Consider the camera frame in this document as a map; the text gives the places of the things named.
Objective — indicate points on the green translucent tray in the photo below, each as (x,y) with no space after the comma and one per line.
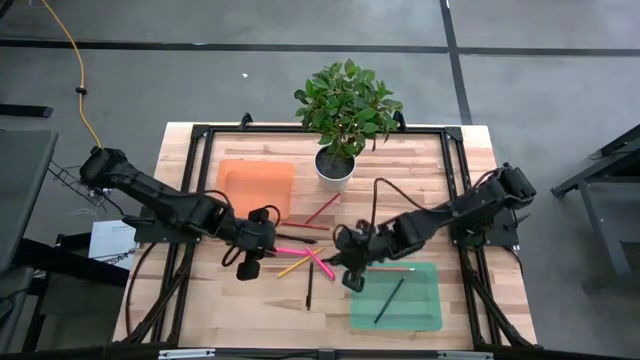
(415,305)

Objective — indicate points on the red pencil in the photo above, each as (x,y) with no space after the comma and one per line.
(310,226)
(322,207)

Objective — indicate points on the silver bracket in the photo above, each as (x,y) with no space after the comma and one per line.
(465,355)
(186,354)

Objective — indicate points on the dark desk frame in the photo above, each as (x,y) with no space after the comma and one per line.
(600,200)

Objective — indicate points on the white paper sheet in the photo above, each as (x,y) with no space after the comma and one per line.
(110,242)

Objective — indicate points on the black aluminium rig frame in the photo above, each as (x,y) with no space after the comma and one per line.
(250,129)

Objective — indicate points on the dark pencil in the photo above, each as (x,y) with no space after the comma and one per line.
(390,300)

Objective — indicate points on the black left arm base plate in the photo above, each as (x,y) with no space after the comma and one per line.
(165,235)

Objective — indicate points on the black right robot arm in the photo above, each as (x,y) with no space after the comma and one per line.
(450,215)

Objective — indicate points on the orange pencil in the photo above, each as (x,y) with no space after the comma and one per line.
(392,269)

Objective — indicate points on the black floor strip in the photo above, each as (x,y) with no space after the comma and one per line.
(25,110)

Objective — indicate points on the yellow pencil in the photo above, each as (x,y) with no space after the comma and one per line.
(299,263)

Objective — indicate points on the potted plant white pot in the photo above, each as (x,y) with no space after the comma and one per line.
(345,105)

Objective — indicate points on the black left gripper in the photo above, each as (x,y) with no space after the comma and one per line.
(252,237)

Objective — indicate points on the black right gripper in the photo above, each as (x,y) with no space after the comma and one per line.
(367,245)

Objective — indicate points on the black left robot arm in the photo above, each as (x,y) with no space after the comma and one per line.
(165,197)

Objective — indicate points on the grey desk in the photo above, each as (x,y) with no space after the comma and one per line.
(22,190)

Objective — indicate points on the orange translucent tray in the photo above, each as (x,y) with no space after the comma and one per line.
(255,185)

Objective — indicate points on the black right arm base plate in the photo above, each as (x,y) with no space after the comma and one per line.
(500,239)

